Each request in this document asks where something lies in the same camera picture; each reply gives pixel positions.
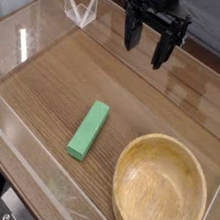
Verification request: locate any clear acrylic tray wall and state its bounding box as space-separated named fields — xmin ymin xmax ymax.
xmin=0 ymin=0 xmax=220 ymax=220

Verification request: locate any brown wooden bowl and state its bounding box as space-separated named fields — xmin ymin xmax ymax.
xmin=111 ymin=133 xmax=208 ymax=220

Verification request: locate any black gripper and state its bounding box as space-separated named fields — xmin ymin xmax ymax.
xmin=124 ymin=0 xmax=192 ymax=70

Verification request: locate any clear acrylic corner bracket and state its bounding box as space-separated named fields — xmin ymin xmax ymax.
xmin=64 ymin=0 xmax=98 ymax=28

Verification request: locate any green rectangular block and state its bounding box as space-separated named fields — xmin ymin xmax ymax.
xmin=67 ymin=101 xmax=110 ymax=161

